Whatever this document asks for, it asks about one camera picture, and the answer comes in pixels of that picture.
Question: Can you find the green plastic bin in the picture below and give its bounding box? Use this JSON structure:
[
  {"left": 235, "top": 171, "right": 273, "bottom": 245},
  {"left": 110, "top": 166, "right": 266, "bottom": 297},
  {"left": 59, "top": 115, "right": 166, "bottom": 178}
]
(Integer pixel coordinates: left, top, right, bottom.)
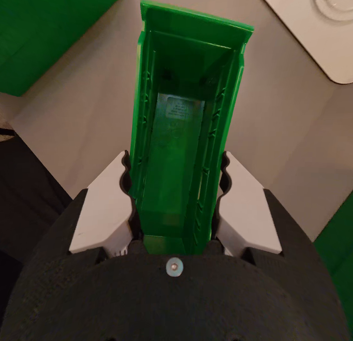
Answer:
[
  {"left": 313, "top": 191, "right": 353, "bottom": 281},
  {"left": 128, "top": 0, "right": 255, "bottom": 255},
  {"left": 0, "top": 0, "right": 129, "bottom": 97}
]

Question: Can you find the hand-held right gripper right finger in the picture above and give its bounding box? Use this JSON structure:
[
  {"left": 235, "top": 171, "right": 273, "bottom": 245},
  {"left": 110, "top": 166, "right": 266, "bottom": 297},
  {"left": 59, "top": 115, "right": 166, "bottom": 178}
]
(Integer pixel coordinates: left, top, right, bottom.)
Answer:
[{"left": 212, "top": 151, "right": 283, "bottom": 258}]

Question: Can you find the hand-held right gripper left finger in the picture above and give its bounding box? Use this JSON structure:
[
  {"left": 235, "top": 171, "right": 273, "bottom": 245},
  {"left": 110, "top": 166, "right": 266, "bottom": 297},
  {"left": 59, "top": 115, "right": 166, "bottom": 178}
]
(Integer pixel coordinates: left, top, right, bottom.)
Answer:
[{"left": 69, "top": 150, "right": 142, "bottom": 258}]

